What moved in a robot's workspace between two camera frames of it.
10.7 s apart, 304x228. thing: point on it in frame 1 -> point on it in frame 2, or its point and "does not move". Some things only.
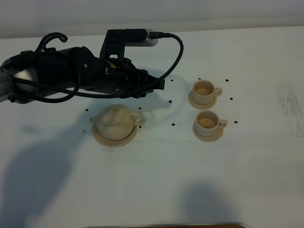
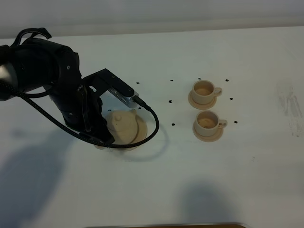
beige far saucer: (199, 106) does not move
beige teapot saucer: (113, 143) -> (142, 131)
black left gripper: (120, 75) -> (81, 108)
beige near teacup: (207, 123) does not move
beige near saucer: (219, 133) does not move
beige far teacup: (204, 91) does not move
